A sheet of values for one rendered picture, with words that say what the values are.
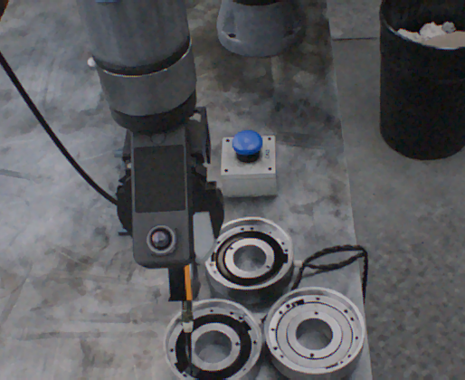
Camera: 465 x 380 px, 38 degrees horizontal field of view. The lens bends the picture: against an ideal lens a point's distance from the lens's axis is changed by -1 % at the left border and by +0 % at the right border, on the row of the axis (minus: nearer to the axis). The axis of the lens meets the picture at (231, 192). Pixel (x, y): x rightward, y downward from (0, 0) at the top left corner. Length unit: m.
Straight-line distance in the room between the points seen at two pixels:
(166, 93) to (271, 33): 0.62
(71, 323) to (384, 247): 1.19
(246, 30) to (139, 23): 0.65
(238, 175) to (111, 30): 0.43
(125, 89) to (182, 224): 0.11
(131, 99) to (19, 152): 0.55
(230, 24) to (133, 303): 0.52
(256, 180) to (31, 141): 0.36
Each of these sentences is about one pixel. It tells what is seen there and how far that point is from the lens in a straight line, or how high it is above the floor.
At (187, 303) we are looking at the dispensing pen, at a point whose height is 0.90.
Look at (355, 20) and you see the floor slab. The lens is 2.67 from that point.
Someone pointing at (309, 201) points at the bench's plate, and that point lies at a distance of 0.90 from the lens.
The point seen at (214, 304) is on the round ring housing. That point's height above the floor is 0.83.
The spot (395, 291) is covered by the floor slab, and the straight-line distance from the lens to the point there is 1.79.
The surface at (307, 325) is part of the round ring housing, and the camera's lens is 0.77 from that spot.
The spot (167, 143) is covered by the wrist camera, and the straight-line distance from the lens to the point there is 0.54.
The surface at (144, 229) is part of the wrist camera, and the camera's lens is 0.53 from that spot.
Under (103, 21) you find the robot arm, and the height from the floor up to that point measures 1.22.
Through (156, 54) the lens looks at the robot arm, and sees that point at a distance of 0.49.
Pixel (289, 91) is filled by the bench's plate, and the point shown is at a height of 0.80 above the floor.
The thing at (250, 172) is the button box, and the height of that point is 0.85.
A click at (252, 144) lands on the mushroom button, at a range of 0.87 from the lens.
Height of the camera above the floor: 1.47
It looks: 47 degrees down
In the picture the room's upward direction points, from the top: 7 degrees counter-clockwise
